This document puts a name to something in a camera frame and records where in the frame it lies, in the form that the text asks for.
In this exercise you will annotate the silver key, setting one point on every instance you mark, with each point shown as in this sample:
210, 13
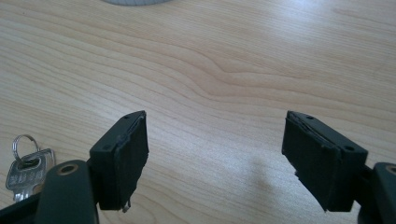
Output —
26, 174

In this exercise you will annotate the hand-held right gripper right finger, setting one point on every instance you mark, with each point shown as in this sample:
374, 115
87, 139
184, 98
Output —
323, 168

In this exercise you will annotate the white round container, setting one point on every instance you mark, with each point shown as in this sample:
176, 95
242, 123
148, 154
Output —
137, 2

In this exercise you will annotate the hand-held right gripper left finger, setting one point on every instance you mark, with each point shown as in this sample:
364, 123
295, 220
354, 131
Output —
120, 174

